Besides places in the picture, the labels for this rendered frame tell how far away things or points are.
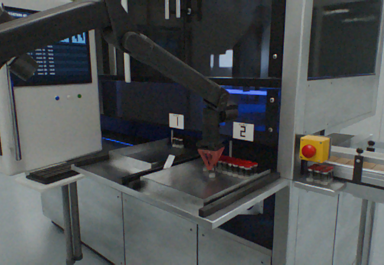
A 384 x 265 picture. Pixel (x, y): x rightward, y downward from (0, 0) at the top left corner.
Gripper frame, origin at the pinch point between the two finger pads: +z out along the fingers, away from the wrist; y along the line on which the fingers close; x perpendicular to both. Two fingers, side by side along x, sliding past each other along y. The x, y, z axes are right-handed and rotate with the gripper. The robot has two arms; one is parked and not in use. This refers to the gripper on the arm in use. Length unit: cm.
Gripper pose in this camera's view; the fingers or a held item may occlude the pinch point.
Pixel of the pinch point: (211, 165)
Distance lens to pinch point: 108.2
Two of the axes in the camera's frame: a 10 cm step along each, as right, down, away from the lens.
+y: 4.8, -2.0, 8.5
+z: 0.2, 9.8, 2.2
